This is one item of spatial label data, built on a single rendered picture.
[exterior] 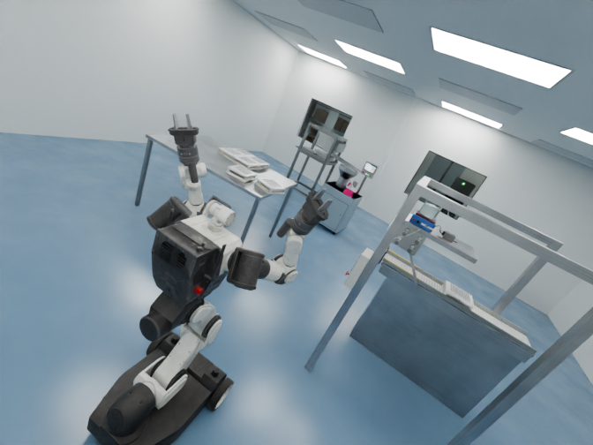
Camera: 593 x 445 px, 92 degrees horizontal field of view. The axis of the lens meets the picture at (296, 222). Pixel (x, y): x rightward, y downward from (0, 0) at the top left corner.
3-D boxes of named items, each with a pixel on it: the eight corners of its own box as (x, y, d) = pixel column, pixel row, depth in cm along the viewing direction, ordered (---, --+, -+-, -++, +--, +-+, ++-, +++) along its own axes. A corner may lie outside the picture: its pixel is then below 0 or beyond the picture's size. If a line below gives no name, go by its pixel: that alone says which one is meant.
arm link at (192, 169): (200, 149, 137) (204, 171, 143) (176, 153, 133) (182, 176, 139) (206, 157, 128) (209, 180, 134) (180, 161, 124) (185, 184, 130)
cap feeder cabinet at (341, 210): (306, 218, 538) (323, 182, 509) (319, 214, 587) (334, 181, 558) (334, 236, 517) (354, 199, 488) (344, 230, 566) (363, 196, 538)
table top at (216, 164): (145, 137, 314) (146, 133, 312) (206, 138, 414) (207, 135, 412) (259, 200, 287) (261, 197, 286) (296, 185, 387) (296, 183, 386)
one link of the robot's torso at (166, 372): (166, 402, 152) (217, 322, 157) (139, 378, 157) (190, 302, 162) (182, 392, 167) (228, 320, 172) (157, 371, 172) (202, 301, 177)
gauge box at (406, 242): (391, 242, 252) (402, 222, 245) (393, 239, 262) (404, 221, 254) (414, 255, 246) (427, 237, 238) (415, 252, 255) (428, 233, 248)
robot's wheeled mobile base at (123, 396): (140, 493, 135) (154, 455, 123) (70, 419, 148) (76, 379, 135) (224, 391, 192) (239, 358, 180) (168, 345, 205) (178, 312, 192)
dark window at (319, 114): (296, 136, 826) (312, 97, 784) (297, 136, 827) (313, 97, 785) (335, 156, 783) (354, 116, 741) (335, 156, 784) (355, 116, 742)
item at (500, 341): (378, 271, 266) (383, 263, 262) (383, 261, 291) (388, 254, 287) (524, 363, 227) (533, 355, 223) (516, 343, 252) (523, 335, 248)
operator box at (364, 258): (342, 283, 197) (361, 253, 187) (349, 275, 212) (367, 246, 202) (350, 289, 195) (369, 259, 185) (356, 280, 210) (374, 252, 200)
